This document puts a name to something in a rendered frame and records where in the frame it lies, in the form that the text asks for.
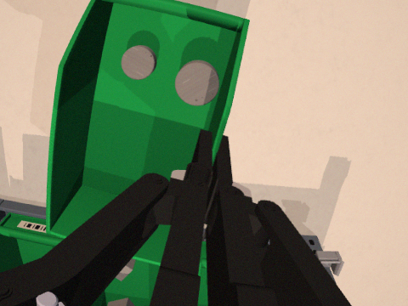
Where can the green open-front bin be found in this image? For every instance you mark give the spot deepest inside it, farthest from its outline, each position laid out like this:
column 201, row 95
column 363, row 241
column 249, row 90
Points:
column 202, row 299
column 109, row 130
column 137, row 286
column 22, row 250

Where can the grey metal disc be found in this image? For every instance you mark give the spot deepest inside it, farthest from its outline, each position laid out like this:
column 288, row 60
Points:
column 197, row 83
column 139, row 62

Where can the grey storage shelf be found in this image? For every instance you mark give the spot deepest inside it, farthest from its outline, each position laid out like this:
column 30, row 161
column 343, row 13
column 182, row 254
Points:
column 327, row 258

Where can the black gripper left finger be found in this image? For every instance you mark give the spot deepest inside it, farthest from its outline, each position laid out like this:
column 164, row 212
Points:
column 79, row 268

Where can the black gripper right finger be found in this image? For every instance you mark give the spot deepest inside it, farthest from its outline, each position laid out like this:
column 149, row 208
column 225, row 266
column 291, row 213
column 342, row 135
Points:
column 290, row 274

